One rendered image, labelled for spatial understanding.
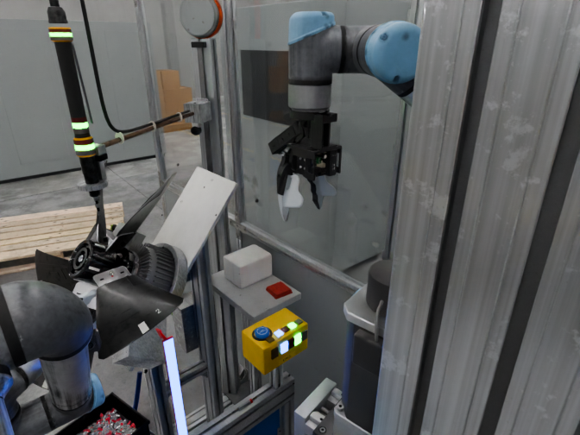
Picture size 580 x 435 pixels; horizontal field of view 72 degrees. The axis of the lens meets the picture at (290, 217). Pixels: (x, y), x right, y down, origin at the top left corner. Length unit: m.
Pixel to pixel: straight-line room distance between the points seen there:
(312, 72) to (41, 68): 6.00
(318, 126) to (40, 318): 0.50
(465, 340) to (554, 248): 0.08
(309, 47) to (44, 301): 0.54
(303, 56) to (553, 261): 0.53
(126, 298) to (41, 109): 5.59
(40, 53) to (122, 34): 1.12
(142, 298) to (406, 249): 0.92
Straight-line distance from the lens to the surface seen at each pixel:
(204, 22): 1.65
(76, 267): 1.29
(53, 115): 6.63
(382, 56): 0.56
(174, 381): 1.04
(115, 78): 6.77
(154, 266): 1.30
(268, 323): 1.15
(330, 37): 0.70
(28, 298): 0.65
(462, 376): 0.30
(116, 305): 1.13
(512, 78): 0.23
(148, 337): 1.28
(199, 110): 1.56
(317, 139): 0.70
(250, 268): 1.65
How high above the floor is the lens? 1.79
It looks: 24 degrees down
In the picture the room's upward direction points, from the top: straight up
